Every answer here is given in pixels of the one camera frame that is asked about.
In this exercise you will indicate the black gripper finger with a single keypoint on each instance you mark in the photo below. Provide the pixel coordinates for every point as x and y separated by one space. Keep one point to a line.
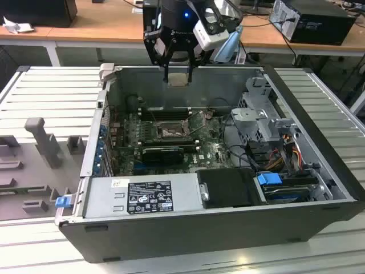
190 75
166 71

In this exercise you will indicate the square CPU chip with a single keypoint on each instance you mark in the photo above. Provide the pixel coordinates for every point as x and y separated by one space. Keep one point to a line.
178 79

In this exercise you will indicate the black RAM slot bank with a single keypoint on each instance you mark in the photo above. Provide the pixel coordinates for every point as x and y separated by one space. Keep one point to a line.
164 113
171 141

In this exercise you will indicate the blue expansion slot clips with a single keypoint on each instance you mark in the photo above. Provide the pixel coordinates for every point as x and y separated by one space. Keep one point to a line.
100 148

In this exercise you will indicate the black computer tower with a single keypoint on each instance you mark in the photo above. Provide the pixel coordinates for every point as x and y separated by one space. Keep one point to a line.
150 12

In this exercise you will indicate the grey case corner latch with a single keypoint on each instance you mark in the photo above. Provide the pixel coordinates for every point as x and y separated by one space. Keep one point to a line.
106 71

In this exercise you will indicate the silver metal drive cage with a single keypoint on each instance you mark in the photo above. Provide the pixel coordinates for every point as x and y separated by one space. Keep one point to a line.
251 117

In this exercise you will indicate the green motherboard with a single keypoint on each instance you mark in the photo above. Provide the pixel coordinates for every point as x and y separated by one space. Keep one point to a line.
211 151

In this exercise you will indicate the black graphics card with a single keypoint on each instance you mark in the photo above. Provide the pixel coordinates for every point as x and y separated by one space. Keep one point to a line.
162 155

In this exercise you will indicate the black plastic shroud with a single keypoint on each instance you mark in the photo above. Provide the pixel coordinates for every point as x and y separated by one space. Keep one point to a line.
228 187

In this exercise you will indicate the hard disk in blue carrier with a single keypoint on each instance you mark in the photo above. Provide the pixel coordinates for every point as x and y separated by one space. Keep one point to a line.
273 182

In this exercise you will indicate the black desktop PC silver panel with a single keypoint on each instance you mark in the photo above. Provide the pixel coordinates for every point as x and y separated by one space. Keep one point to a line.
316 23

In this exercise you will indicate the silver power supply unit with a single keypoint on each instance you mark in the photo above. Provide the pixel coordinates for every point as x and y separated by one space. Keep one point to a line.
102 197

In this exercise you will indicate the black box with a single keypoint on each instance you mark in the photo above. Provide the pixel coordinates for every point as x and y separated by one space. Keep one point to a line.
37 11

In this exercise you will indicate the grey parts rack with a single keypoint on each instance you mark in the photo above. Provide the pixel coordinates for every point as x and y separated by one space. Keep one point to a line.
42 160

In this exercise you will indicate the crumpled white paper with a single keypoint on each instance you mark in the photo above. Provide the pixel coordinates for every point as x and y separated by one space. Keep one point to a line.
17 26

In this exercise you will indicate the open black PC case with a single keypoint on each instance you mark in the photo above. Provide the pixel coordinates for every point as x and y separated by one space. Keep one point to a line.
199 237

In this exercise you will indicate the blue case release latch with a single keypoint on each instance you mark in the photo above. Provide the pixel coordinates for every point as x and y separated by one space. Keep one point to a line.
62 202

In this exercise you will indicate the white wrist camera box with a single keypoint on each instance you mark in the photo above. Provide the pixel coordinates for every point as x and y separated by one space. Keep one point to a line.
211 32

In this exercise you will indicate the wooden desk white frame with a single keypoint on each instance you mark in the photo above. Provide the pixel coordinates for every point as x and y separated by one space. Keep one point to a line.
265 37
99 23

